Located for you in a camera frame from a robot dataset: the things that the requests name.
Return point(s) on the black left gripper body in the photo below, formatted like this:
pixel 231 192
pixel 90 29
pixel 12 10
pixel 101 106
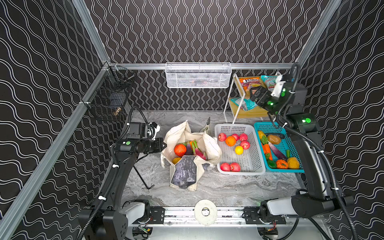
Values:
pixel 160 144

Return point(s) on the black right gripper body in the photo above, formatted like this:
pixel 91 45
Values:
pixel 259 94

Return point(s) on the green pink snack bag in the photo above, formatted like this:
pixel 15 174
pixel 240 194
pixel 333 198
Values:
pixel 270 82

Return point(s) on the yellow mango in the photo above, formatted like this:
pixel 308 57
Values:
pixel 176 160

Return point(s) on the red tomato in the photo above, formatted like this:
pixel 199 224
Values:
pixel 180 150

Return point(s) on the purple eggplant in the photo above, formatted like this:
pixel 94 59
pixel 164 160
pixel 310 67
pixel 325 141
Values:
pixel 189 151

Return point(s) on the cream canvas grocery bag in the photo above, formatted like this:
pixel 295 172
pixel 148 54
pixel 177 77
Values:
pixel 188 171

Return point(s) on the pink dragon fruit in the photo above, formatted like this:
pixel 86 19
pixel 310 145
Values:
pixel 197 151

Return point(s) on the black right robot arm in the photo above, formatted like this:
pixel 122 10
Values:
pixel 324 194

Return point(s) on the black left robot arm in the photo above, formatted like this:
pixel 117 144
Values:
pixel 103 220

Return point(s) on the teal white snack bag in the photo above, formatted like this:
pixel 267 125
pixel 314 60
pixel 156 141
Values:
pixel 245 104

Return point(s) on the orange snack bag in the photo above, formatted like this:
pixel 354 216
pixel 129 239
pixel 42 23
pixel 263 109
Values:
pixel 251 82

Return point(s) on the yellow corn cob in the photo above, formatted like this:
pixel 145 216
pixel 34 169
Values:
pixel 261 135

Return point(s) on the brown kiwi potato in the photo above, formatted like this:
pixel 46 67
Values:
pixel 274 139

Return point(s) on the white wooden two-tier shelf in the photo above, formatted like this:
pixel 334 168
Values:
pixel 237 112

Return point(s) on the teal plastic vegetable basket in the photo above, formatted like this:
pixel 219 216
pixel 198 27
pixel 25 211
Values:
pixel 282 151

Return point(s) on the black hex key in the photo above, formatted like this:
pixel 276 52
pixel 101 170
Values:
pixel 143 181

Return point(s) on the yellow lemon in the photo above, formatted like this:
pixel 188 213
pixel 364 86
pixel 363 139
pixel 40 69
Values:
pixel 239 150

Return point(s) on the orange bell pepper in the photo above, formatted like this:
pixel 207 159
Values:
pixel 281 164

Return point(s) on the orange tangerine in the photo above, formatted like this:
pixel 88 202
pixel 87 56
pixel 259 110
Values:
pixel 231 141

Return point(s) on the green bell pepper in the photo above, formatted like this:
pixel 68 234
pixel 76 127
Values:
pixel 271 164

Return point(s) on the yellow potato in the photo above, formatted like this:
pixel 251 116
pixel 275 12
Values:
pixel 293 163

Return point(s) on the white plastic fruit basket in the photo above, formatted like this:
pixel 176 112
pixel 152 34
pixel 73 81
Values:
pixel 251 161

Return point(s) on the white round disc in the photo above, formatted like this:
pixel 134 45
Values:
pixel 206 212

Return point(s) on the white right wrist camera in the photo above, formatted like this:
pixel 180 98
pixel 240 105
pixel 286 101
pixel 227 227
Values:
pixel 279 85

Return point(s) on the black wire wall basket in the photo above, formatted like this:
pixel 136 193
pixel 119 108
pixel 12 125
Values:
pixel 109 100

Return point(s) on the white wire wall basket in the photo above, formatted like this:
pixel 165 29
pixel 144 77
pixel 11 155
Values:
pixel 195 75

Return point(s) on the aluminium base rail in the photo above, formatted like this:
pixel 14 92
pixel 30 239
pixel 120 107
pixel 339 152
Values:
pixel 233 223

